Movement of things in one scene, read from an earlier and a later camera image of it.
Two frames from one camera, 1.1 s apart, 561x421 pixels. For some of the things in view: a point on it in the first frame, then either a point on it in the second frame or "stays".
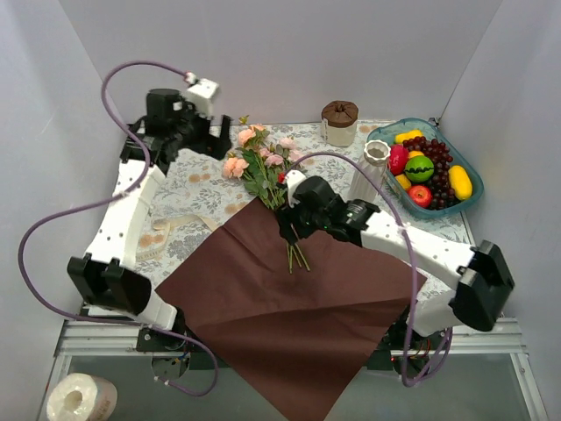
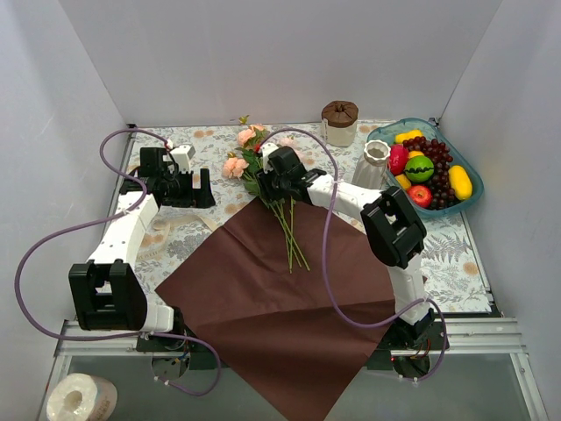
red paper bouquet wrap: (305, 338) stays
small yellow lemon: (403, 181) stays
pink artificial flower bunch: (259, 161) stays
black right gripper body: (294, 217) to (267, 186)
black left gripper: (203, 132) to (187, 189)
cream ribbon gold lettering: (166, 223) stays
